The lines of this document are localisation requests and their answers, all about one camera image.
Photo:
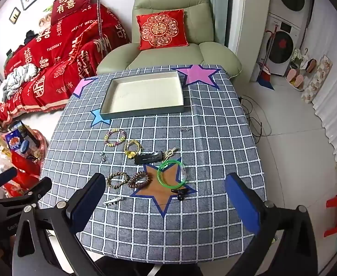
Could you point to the black hair clip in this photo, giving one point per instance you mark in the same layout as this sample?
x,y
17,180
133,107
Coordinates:
x,y
148,158

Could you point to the white curtain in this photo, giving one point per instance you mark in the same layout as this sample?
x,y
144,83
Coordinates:
x,y
332,63

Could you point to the grey white clothing heap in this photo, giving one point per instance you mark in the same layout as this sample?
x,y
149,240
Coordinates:
x,y
17,76

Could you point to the pale green armchair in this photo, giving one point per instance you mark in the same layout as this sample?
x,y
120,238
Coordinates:
x,y
168,59

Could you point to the white green slippers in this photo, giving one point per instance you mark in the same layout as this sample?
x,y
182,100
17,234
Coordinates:
x,y
297,55

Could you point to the red printed pillow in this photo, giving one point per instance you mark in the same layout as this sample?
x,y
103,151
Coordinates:
x,y
70,3

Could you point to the red printed blanket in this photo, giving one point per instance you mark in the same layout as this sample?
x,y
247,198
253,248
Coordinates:
x,y
56,51

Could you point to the floor stand pole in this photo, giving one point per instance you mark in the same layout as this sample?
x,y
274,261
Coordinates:
x,y
100,20

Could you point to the silver earrings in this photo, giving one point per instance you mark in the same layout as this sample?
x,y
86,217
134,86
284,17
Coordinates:
x,y
184,128

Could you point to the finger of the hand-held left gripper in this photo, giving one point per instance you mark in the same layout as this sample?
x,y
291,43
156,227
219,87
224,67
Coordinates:
x,y
27,192
1,178

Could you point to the grey checked tablecloth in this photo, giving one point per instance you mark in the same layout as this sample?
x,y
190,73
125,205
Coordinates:
x,y
214,149

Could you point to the pink slipper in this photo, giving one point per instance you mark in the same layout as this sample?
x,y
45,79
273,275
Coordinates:
x,y
291,76
299,82

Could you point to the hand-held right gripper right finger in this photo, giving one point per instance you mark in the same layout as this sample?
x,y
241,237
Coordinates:
x,y
243,204

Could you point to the small picture frame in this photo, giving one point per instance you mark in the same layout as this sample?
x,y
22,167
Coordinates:
x,y
14,15

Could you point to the silver hair clip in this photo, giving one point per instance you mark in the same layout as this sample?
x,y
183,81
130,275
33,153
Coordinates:
x,y
113,200

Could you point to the white washing machine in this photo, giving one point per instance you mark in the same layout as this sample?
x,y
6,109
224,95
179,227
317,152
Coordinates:
x,y
283,46

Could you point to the small black claw clip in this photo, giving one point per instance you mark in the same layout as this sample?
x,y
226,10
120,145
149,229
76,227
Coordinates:
x,y
180,194

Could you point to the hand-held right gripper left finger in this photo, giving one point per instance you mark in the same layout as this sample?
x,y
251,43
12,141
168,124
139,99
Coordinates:
x,y
89,201

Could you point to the brown slippers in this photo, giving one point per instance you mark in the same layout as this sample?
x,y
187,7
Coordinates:
x,y
311,64

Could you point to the blue gift box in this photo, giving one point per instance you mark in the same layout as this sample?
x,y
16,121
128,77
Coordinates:
x,y
16,142

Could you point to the green bangle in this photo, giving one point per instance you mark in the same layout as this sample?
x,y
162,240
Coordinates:
x,y
182,175

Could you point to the shallow cream tray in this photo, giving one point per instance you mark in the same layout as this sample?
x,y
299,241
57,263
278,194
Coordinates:
x,y
145,92

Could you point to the red gift bag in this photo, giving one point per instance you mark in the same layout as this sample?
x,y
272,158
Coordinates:
x,y
24,169

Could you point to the red embroidered cushion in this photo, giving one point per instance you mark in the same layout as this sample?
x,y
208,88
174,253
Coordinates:
x,y
161,30

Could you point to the pale sheer curtain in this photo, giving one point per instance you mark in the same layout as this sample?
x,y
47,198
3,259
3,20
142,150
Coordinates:
x,y
217,11

